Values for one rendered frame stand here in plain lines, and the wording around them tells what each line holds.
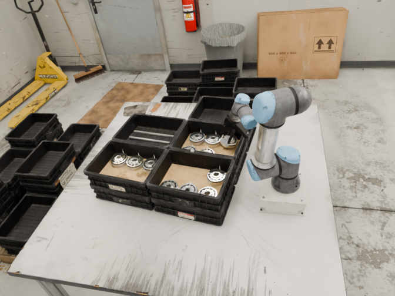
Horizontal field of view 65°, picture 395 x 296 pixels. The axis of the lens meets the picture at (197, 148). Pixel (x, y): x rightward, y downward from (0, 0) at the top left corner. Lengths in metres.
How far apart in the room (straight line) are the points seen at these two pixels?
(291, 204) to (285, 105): 0.62
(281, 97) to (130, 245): 1.05
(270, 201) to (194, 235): 0.43
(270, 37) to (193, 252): 3.24
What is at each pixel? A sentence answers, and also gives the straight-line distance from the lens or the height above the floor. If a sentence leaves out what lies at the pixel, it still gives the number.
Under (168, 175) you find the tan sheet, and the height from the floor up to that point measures 0.83.
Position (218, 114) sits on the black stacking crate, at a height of 0.83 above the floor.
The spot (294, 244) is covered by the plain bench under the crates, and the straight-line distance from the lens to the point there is 1.63.
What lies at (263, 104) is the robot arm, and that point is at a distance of 1.20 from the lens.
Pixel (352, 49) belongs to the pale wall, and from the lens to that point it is 4.68.
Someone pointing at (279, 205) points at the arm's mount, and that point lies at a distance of 1.68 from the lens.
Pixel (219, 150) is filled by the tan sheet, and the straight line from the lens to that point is 1.89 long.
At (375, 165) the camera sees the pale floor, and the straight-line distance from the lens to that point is 3.20.
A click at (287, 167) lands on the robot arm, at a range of 1.57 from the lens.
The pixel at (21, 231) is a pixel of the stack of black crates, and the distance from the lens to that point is 2.71.
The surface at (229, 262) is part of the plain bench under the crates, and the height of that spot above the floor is 0.70.
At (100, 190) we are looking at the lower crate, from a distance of 1.88.
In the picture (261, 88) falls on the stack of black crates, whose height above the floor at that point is 0.49.
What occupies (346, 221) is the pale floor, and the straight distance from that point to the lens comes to 2.68.
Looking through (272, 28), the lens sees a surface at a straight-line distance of 4.28.
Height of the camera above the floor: 2.05
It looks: 39 degrees down
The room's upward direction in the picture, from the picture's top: 8 degrees counter-clockwise
